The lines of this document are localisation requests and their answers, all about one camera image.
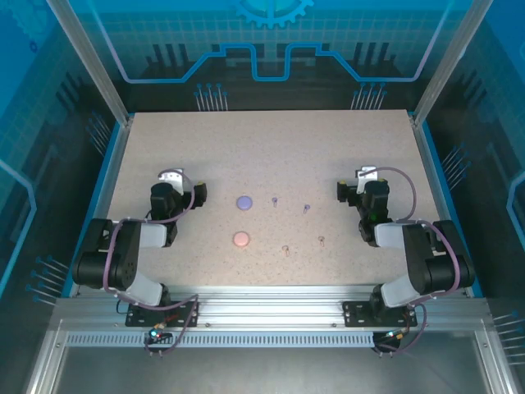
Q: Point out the purple earbud charging case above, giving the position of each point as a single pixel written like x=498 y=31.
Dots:
x=245 y=203

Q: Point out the pink earbud charging case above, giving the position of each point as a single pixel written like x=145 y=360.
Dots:
x=241 y=239

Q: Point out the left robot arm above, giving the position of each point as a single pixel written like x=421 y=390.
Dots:
x=123 y=254

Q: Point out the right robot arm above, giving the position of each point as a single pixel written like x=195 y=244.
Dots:
x=418 y=254

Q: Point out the left power connector with light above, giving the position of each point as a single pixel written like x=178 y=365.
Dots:
x=156 y=334

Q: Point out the right power connector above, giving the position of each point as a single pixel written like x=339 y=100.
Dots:
x=394 y=334

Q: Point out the metal bottom panel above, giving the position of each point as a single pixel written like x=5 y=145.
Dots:
x=266 y=369

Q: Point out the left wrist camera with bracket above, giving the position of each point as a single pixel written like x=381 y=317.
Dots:
x=170 y=177

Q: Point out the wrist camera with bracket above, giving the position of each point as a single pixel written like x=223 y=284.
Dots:
x=170 y=177
x=366 y=172

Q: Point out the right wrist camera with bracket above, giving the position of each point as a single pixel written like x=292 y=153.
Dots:
x=366 y=172

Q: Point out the left aluminium side rail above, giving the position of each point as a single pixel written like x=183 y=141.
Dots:
x=106 y=197

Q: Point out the aluminium side rail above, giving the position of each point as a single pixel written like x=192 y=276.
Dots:
x=106 y=197
x=439 y=197

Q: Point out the right aluminium side rail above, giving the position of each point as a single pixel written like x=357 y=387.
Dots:
x=439 y=197

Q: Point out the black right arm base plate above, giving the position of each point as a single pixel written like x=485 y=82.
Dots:
x=354 y=314

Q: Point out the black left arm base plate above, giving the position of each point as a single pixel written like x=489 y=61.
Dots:
x=135 y=318

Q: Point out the aluminium mounting rail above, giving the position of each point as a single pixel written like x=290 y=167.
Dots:
x=266 y=305

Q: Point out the left aluminium frame post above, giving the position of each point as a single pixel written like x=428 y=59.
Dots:
x=92 y=61

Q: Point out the aluminium frame post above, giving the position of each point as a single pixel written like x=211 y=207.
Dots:
x=92 y=61
x=448 y=61

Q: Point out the right aluminium frame post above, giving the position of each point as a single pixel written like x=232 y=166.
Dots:
x=448 y=61

